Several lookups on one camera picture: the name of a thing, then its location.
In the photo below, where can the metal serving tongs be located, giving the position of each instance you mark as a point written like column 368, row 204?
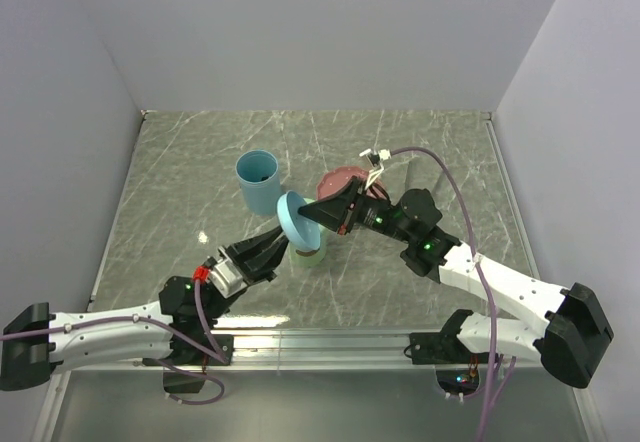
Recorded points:
column 409, row 174

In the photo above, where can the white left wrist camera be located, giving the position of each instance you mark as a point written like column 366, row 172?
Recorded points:
column 222, row 274

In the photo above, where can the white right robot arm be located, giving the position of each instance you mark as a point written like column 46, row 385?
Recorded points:
column 565, row 329

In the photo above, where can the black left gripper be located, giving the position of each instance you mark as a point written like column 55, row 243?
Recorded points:
column 261, row 265

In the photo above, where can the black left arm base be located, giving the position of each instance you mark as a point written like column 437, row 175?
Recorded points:
column 184, row 376

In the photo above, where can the pink dotted plate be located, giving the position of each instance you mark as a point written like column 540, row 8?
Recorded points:
column 335, row 180

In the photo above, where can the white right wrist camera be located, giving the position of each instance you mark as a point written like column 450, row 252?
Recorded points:
column 376, row 159

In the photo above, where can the blue round lid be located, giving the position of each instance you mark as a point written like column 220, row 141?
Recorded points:
column 302, row 233

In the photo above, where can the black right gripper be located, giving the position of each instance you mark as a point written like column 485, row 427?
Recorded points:
column 335, row 212

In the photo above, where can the green cylindrical container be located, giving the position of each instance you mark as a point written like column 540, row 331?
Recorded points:
column 309, row 259

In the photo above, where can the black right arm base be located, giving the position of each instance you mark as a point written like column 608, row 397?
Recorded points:
column 457, row 367

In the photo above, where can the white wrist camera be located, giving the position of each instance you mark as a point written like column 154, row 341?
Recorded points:
column 222, row 274
column 376, row 159

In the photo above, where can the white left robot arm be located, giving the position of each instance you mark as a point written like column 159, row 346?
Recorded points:
column 176, row 328

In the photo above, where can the blue cylindrical container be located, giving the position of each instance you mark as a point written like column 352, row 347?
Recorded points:
column 260, row 197

